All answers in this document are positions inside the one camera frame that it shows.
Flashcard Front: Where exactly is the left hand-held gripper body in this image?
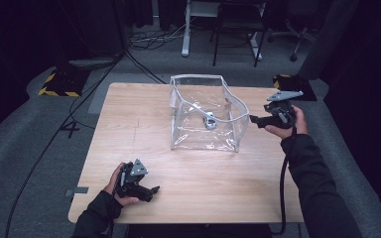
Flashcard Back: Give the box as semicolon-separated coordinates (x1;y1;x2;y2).
114;158;151;200

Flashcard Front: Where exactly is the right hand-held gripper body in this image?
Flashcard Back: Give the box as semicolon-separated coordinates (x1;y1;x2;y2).
263;89;305;130

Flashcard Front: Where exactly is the small silver grey object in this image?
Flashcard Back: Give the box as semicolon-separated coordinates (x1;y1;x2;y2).
202;111;218;131

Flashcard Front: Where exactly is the clear plastic bag white trim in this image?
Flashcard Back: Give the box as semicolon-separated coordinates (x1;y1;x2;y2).
169;73;251;154

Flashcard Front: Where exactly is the person's left hand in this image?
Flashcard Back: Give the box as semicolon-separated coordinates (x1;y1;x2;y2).
102;162;141;207

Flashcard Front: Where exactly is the person's right hand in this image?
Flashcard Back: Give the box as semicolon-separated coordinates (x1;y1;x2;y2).
264;105;310;140

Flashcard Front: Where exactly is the grey tape piece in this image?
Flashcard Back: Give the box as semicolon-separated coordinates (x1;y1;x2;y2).
64;185;90;198

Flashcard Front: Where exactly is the black tape floor mark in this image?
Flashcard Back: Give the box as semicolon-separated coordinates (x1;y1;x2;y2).
59;120;81;140

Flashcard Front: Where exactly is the office swivel chair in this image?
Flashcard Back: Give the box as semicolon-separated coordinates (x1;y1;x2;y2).
266;0;316;63

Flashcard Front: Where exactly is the black chair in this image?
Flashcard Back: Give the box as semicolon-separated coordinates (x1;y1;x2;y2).
209;0;268;68

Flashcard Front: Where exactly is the grey stand base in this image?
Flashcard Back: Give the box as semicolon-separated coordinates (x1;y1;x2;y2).
66;57;121;71

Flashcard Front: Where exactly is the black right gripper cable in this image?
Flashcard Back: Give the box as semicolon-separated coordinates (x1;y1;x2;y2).
270;126;298;236

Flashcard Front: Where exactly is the long black floor cable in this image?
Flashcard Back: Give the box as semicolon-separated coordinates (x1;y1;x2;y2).
3;49;127;238

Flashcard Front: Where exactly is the white desk frame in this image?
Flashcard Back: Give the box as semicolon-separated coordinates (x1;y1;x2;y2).
180;0;266;62

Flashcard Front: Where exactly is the bundle of floor cables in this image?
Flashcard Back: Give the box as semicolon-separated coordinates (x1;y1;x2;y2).
128;22;189;52

